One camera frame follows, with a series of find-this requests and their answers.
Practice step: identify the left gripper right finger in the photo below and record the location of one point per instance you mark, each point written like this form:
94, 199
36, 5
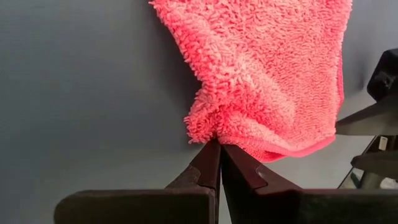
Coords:
311, 207

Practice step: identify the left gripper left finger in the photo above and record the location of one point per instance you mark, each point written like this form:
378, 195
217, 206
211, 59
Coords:
140, 207

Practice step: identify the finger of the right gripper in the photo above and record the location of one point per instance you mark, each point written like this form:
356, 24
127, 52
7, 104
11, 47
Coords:
376, 121
379, 163

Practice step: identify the pink towel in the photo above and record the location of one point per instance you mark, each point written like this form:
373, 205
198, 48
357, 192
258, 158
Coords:
255, 77

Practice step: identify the black table frame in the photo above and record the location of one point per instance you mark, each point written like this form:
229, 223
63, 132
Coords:
343, 183

